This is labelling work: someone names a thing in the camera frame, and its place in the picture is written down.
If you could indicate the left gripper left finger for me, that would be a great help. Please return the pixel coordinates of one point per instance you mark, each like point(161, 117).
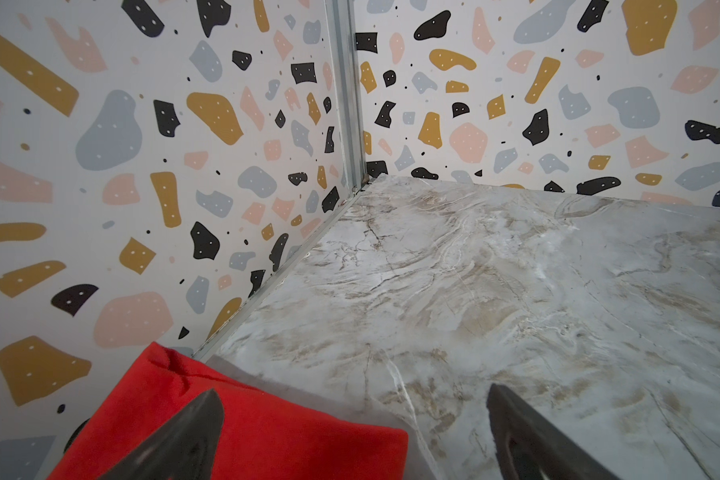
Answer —
point(182, 448)

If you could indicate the red t shirt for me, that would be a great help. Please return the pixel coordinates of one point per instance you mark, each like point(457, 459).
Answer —
point(262, 437)

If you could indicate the left aluminium corner post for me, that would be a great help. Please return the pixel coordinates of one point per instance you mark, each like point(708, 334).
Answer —
point(342, 47)

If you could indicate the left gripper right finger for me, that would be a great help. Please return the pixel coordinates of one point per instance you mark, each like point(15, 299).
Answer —
point(528, 446)

